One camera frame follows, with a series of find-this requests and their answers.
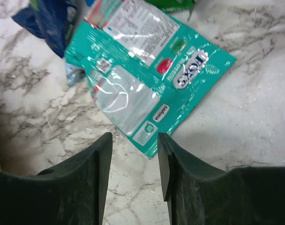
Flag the green candy bag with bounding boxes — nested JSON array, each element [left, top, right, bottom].
[[145, 0, 195, 21]]

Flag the blue Burts chips bag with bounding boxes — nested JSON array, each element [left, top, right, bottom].
[[12, 0, 85, 58]]

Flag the blue M&M's packet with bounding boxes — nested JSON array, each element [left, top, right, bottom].
[[65, 63, 85, 87]]

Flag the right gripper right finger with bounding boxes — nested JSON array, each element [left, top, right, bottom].
[[157, 133, 285, 225]]

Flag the teal Fox's candy bag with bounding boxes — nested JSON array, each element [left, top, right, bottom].
[[65, 0, 236, 158]]

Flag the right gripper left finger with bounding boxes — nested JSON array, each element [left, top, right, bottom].
[[0, 132, 113, 225]]

